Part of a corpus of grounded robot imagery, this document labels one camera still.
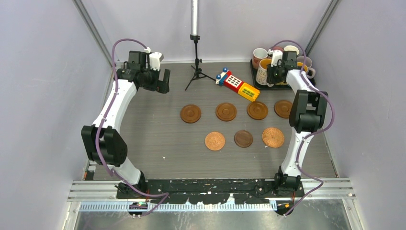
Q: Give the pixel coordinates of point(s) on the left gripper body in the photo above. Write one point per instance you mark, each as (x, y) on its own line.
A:
(151, 78)

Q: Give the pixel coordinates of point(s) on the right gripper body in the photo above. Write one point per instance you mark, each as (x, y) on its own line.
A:
(274, 74)

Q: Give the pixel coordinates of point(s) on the patterned mug orange inside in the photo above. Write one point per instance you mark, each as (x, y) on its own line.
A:
(262, 74)

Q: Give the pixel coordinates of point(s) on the ridged wooden coaster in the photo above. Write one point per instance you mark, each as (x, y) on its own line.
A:
(190, 113)
(257, 110)
(283, 108)
(226, 112)

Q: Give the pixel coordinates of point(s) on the woven coaster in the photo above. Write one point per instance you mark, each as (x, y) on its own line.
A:
(215, 141)
(273, 137)

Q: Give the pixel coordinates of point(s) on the dark wooden coaster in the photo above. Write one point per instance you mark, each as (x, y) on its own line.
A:
(243, 138)

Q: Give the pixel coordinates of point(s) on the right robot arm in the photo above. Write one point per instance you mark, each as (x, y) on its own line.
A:
(306, 117)

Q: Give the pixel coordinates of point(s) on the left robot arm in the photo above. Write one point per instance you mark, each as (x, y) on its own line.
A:
(102, 140)

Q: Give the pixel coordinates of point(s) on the yellow mug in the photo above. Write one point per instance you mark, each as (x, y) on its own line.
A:
(281, 83)

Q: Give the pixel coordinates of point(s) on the black tray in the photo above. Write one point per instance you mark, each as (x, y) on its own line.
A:
(253, 79)

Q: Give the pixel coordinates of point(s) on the pink mug white inside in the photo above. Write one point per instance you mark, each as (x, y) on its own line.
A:
(258, 55)

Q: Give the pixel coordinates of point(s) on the black mug white inside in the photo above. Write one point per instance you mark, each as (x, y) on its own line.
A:
(292, 48)

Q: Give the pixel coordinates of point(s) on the toy block house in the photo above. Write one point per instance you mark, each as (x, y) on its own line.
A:
(227, 79)

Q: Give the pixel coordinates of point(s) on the grey mug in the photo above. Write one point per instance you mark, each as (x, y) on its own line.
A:
(305, 60)

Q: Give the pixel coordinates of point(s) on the blue mug orange inside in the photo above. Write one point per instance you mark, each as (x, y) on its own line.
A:
(310, 72)

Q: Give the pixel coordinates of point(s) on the black tripod with pole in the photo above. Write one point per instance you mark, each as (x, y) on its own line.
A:
(194, 36)

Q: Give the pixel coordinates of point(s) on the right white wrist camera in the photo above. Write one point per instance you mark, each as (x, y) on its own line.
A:
(276, 55)

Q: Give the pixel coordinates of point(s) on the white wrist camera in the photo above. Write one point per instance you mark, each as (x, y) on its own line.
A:
(154, 59)
(276, 55)

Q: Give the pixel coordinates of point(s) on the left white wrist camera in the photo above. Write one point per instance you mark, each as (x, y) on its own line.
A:
(154, 59)

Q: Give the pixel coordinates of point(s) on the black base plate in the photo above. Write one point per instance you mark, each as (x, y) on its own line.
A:
(206, 191)

